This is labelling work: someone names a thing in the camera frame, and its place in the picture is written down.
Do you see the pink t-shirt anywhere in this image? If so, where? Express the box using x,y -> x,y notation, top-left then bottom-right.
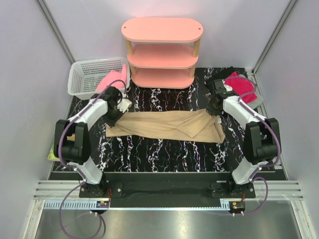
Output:
95,64 -> 128,93

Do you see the magenta t-shirt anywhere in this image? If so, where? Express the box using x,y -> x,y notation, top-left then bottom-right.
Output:
224,72 -> 257,104

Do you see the pink three-tier shelf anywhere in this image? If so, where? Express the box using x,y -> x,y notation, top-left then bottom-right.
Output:
121,17 -> 203,89

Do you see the green treehouse book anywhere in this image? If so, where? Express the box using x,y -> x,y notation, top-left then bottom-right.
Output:
47,143 -> 60,162

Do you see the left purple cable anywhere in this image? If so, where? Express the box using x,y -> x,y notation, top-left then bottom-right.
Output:
54,79 -> 128,237

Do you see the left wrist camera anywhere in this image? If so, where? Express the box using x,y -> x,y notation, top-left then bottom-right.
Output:
117,98 -> 132,113

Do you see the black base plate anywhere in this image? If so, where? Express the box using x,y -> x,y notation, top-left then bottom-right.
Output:
79,172 -> 257,210

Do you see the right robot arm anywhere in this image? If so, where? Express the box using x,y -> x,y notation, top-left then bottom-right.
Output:
205,79 -> 281,198

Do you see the grey t-shirt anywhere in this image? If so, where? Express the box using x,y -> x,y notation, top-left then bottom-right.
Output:
247,84 -> 264,109

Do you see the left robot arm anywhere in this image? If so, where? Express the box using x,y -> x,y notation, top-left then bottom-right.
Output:
53,86 -> 132,197

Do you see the black t-shirt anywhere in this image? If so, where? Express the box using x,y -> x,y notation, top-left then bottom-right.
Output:
204,66 -> 236,85

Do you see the white plastic basket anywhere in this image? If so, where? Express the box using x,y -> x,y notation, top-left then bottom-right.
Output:
67,57 -> 129,100

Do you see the black marble mat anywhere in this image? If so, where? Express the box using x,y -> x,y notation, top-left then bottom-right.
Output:
89,68 -> 245,172

